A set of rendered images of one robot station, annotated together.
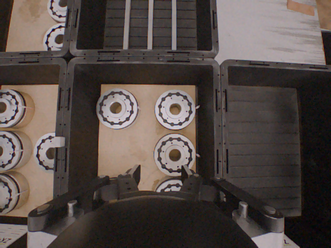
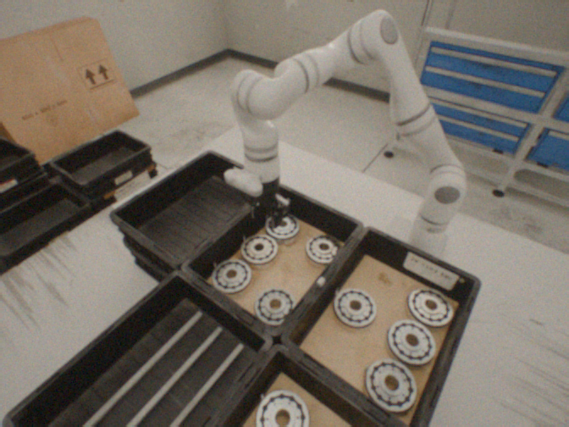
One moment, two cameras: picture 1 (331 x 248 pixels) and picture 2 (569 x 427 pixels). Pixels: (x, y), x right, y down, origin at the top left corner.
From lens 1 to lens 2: 0.69 m
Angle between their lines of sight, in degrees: 47
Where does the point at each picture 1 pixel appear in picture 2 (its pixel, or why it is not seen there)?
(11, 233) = (416, 266)
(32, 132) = (378, 350)
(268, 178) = (212, 202)
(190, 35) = (152, 337)
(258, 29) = (44, 334)
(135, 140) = (282, 280)
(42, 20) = not seen: outside the picture
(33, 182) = (398, 304)
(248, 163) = (215, 219)
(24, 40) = not seen: outside the picture
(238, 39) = (80, 339)
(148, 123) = (262, 286)
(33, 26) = not seen: outside the picture
